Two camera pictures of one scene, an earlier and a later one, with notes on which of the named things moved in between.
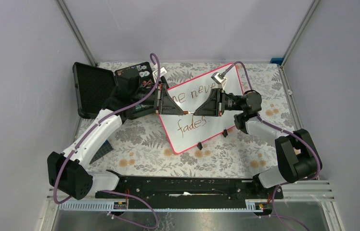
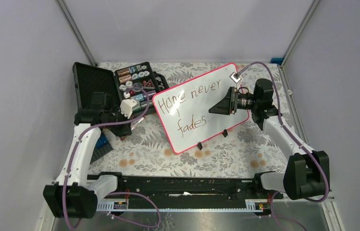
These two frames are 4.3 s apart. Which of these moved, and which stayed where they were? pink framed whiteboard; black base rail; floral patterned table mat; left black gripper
Moved: left black gripper
Stayed: black base rail; floral patterned table mat; pink framed whiteboard
